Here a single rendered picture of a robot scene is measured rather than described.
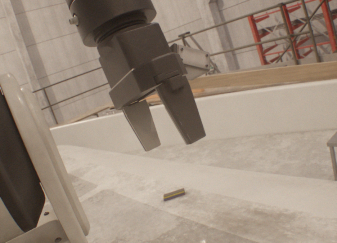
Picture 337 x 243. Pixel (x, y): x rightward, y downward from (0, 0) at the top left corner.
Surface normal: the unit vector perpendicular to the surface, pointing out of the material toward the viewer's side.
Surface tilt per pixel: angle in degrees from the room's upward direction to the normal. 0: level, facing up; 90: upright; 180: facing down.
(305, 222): 0
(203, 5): 90
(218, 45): 90
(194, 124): 79
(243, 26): 90
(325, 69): 90
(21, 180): 103
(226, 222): 0
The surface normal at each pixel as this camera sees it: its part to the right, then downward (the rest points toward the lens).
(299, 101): -0.61, 0.36
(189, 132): 0.41, -0.17
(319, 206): -0.27, -0.95
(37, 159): 0.53, 0.16
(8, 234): 0.56, 0.69
